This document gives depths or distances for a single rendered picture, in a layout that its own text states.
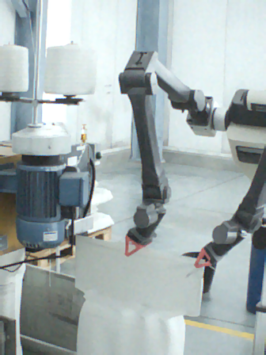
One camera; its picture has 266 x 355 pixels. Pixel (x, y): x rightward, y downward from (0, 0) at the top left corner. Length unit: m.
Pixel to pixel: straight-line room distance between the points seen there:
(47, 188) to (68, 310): 1.04
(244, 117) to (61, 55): 0.74
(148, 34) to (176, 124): 1.64
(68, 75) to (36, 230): 0.47
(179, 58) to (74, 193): 9.09
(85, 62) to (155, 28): 8.89
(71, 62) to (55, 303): 1.25
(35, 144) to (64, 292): 1.10
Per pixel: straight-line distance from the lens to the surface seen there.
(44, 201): 1.84
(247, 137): 2.28
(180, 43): 10.84
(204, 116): 2.33
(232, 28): 10.50
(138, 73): 1.89
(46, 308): 2.85
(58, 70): 1.92
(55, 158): 1.84
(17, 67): 2.09
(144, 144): 1.97
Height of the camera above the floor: 1.62
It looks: 10 degrees down
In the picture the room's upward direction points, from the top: 3 degrees clockwise
